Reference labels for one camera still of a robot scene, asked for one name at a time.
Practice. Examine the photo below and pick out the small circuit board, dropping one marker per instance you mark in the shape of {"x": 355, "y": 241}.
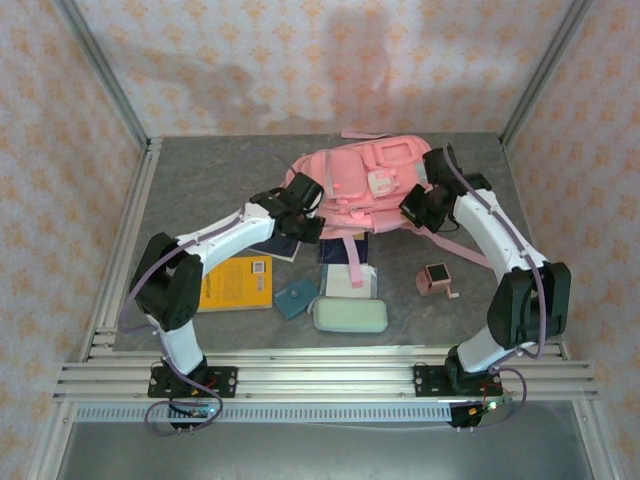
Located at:
{"x": 480, "y": 410}
{"x": 195, "y": 412}

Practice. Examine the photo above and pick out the pink crank pencil sharpener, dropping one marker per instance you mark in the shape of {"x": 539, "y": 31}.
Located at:
{"x": 432, "y": 280}

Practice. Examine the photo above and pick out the pink student backpack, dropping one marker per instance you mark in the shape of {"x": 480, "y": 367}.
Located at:
{"x": 350, "y": 170}

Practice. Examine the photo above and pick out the thin dark blue notebook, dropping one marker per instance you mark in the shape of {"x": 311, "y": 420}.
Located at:
{"x": 332, "y": 252}

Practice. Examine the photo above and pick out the slim aluminium extrusion bar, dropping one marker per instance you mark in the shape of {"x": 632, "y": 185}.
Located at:
{"x": 325, "y": 354}

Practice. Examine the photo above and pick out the wide aluminium mounting rail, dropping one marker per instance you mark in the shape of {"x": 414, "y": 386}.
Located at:
{"x": 325, "y": 380}

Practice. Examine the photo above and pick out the yellow paperback book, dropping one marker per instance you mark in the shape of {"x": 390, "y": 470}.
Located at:
{"x": 235, "y": 290}

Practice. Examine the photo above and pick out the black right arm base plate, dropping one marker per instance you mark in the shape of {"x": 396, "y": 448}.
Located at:
{"x": 427, "y": 380}

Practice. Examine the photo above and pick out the aluminium side rail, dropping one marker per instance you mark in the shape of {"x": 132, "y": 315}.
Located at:
{"x": 145, "y": 180}

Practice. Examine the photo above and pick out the pale green pencil case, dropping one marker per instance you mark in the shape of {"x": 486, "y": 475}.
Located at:
{"x": 350, "y": 315}

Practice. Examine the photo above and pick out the slanted aluminium frame post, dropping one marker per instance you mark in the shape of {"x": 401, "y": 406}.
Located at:
{"x": 544, "y": 75}
{"x": 105, "y": 75}

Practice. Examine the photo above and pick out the grey metal panel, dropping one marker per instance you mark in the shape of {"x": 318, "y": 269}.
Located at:
{"x": 320, "y": 455}

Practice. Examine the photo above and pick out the teal snap wallet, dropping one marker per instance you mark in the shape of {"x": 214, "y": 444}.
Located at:
{"x": 295, "y": 300}

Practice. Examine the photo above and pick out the thick dark blue book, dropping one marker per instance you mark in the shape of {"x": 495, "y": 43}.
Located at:
{"x": 280, "y": 248}

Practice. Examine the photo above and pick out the white notebook with grey edges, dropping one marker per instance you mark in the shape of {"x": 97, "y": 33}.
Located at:
{"x": 335, "y": 285}

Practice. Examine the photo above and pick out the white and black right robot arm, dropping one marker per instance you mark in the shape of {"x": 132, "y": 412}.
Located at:
{"x": 495, "y": 235}

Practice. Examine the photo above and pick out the aluminium frame leg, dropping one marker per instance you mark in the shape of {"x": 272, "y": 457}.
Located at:
{"x": 50, "y": 445}
{"x": 595, "y": 440}

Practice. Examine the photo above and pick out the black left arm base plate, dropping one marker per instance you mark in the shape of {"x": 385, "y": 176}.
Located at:
{"x": 225, "y": 382}

